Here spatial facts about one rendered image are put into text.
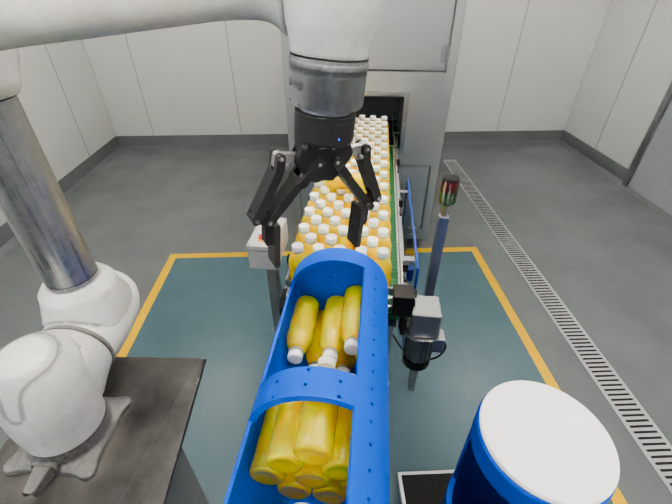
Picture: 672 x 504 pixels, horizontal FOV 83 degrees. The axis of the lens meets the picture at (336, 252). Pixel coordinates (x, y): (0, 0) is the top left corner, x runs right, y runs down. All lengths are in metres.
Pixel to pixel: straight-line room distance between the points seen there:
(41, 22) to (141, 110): 5.16
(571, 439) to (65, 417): 1.02
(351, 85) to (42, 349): 0.71
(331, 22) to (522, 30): 5.21
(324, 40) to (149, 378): 0.91
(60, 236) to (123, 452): 0.47
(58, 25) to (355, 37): 0.32
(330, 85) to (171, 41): 4.94
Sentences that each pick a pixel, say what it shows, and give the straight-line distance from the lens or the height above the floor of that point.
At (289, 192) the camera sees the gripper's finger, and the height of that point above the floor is 1.62.
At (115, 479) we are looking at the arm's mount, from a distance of 1.00.
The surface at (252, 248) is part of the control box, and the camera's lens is 1.33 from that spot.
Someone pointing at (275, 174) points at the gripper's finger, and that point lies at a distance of 0.48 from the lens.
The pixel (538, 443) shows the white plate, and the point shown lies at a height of 1.04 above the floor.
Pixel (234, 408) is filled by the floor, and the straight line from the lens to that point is 2.22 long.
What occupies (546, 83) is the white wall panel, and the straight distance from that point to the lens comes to 5.90.
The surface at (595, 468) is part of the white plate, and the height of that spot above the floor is 1.04.
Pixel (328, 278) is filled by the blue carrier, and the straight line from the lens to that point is 1.12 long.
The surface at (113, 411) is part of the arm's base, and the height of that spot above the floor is 1.04.
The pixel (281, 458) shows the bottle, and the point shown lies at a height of 1.14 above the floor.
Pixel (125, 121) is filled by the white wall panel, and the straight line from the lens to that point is 5.83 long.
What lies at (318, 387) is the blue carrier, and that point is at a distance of 0.74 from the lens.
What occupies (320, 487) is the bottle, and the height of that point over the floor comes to 1.04.
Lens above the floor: 1.84
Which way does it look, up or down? 36 degrees down
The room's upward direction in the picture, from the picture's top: straight up
